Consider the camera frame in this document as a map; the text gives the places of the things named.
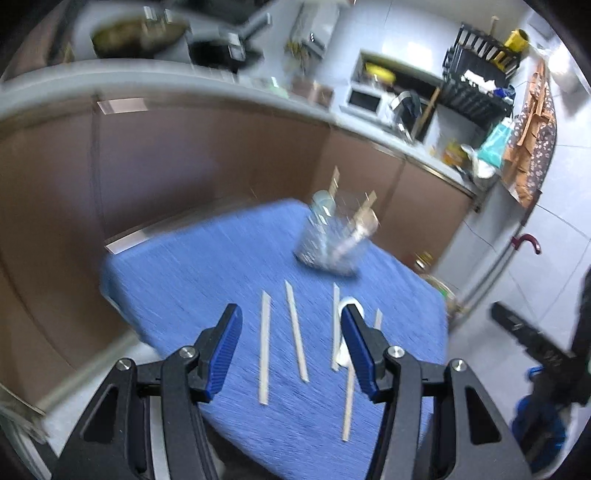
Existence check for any wooden stick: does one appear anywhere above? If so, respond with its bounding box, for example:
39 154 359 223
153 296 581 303
412 88 441 140

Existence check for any white water heater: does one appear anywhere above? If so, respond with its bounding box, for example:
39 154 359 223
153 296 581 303
291 2 340 52

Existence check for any blue towel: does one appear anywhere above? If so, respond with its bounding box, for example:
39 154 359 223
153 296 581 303
99 198 451 480

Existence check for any yellow roll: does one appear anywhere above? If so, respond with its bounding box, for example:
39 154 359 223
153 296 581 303
502 28 530 66

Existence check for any bronze wok with lid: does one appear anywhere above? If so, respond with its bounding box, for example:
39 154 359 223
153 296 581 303
91 11 191 59

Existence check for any black wok with lid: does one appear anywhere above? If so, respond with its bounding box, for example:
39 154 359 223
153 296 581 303
189 13 273 75

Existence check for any white microwave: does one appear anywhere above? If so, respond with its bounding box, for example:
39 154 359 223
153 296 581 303
344 83 393 121

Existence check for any teal hanging cloth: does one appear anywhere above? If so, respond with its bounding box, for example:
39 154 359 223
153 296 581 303
478 117 514 165

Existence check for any umbrella with red handle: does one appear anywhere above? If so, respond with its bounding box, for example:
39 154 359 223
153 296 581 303
450 234 541 324

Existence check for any white ceramic spoon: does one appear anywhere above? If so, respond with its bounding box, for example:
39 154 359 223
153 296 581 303
332 208 380 259
338 298 368 370

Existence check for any trash bin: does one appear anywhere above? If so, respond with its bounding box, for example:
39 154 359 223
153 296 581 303
418 272 456 306

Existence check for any black wall dish rack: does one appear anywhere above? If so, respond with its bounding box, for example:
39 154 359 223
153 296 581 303
443 23 522 121

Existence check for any clear utensil holder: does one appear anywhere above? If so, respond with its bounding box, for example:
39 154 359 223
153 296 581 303
294 189 382 278

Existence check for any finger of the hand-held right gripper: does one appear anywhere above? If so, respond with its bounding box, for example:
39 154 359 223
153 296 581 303
491 301 575 372

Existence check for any metal faucet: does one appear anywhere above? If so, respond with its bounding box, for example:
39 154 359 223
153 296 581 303
392 90 432 139

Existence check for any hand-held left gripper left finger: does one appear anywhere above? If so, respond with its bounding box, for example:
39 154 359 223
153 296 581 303
51 303 244 480

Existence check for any yellow bowl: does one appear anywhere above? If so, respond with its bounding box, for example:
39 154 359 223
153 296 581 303
365 62 398 82

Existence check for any floral apron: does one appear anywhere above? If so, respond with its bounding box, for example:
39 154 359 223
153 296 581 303
503 62 559 207

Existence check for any person's right hand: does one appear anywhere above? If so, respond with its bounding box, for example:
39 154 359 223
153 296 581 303
512 367 568 464

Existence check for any brown rice cooker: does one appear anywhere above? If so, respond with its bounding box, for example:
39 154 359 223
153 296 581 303
293 76 335 108

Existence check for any yellow detergent bottle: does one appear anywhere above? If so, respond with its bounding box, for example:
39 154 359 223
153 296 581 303
443 141 465 168

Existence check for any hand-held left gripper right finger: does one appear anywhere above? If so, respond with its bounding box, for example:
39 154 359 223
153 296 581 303
340 303 532 480

